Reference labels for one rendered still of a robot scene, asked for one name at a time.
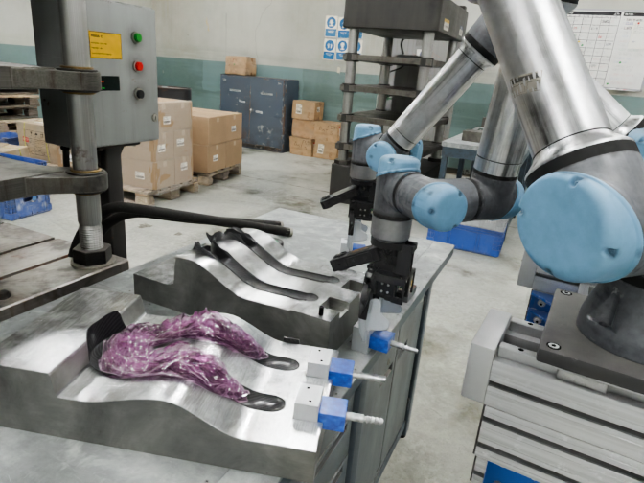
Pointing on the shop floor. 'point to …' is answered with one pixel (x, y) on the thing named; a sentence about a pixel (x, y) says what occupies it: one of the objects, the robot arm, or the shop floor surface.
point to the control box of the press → (143, 27)
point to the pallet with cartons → (216, 145)
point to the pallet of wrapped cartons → (160, 157)
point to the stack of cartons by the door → (312, 131)
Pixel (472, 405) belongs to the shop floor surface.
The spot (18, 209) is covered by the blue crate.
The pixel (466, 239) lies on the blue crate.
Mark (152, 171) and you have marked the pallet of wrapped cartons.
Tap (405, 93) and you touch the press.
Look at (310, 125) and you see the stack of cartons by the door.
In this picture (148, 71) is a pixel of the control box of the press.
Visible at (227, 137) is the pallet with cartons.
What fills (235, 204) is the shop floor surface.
